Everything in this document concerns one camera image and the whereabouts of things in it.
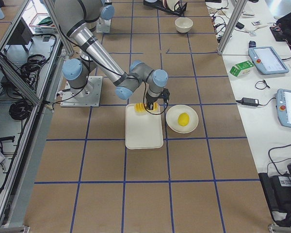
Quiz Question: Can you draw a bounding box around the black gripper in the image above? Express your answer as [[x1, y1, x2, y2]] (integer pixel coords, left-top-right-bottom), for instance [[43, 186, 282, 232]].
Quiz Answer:
[[145, 88, 170, 110]]

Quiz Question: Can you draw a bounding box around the sliced bread loaf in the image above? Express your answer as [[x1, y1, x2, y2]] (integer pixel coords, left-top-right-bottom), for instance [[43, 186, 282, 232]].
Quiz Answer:
[[134, 102, 160, 115]]

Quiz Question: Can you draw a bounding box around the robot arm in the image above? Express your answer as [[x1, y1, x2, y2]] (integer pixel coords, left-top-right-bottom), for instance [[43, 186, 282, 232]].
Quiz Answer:
[[54, 0, 170, 111], [96, 0, 115, 33]]

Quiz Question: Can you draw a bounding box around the cream plate under lemon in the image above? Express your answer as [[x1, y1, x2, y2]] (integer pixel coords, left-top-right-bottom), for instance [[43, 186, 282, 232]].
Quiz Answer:
[[166, 105, 199, 133]]

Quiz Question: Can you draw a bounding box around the black plate rack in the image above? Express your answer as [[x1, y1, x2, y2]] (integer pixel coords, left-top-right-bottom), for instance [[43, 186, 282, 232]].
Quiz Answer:
[[143, 0, 187, 17]]

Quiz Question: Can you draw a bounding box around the cream plate in rack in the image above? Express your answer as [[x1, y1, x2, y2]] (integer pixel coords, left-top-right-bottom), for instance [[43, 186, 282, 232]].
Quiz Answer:
[[165, 0, 180, 12]]

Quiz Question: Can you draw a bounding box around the white rectangular tray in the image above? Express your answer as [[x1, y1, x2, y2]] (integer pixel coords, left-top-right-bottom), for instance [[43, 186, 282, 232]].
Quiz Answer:
[[125, 103, 163, 150]]

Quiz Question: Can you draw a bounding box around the yellow lemon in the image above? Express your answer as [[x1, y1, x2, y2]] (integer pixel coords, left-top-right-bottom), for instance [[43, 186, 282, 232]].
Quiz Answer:
[[178, 112, 190, 127]]

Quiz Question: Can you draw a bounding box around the white bowl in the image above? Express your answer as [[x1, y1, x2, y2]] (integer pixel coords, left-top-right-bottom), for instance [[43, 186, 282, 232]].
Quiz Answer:
[[175, 17, 194, 33]]

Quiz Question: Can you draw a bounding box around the green white carton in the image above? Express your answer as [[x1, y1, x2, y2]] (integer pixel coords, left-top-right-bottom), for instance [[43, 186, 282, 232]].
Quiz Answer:
[[229, 60, 254, 77]]

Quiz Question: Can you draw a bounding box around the teach pendant upper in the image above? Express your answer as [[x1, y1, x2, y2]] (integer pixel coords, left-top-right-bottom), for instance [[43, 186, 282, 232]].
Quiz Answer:
[[248, 47, 289, 75]]

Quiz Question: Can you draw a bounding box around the teach pendant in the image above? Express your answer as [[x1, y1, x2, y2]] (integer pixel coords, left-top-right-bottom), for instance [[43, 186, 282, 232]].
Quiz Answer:
[[276, 89, 291, 128], [248, 47, 289, 75]]

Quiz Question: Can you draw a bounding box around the teach pendant lower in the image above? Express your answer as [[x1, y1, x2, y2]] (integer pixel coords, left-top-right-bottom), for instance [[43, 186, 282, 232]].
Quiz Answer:
[[276, 89, 291, 128]]

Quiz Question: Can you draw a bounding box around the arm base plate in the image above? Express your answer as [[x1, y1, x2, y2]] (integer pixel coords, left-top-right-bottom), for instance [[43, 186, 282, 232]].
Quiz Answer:
[[60, 76, 103, 107]]

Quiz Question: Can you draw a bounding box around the black power brick with cable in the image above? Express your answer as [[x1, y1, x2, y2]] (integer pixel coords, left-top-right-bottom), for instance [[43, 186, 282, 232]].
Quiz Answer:
[[236, 97, 276, 107]]

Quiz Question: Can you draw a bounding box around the aluminium frame post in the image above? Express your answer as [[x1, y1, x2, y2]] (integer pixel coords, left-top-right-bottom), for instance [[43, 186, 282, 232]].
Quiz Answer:
[[218, 0, 247, 55]]

